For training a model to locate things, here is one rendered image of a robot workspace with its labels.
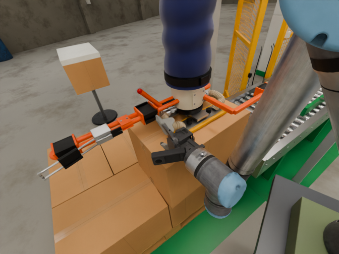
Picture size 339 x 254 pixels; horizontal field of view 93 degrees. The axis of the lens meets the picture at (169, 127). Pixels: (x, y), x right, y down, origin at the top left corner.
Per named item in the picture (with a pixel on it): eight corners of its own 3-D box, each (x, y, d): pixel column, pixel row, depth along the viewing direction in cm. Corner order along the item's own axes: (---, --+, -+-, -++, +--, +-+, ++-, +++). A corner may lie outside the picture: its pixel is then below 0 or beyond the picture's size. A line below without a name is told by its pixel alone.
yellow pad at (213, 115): (213, 105, 98) (214, 98, 95) (227, 113, 91) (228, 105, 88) (168, 130, 84) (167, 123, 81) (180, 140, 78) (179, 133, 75)
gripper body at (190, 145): (183, 139, 66) (204, 156, 58) (166, 149, 63) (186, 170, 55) (182, 124, 61) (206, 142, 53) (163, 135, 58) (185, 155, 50)
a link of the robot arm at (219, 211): (238, 199, 59) (244, 182, 51) (223, 227, 53) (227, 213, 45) (214, 185, 64) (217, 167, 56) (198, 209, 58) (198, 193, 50)
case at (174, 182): (198, 128, 143) (200, 87, 117) (237, 155, 118) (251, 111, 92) (138, 165, 118) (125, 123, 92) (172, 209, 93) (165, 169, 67)
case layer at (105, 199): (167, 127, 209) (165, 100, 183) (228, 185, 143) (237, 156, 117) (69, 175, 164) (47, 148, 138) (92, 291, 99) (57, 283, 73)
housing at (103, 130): (109, 130, 72) (105, 122, 69) (114, 138, 68) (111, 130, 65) (93, 137, 69) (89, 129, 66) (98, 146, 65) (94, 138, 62)
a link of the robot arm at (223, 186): (224, 216, 44) (229, 200, 38) (193, 183, 52) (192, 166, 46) (245, 194, 48) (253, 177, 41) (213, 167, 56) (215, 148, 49)
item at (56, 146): (78, 141, 67) (73, 133, 64) (82, 152, 63) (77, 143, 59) (57, 151, 64) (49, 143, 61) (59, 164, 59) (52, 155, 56)
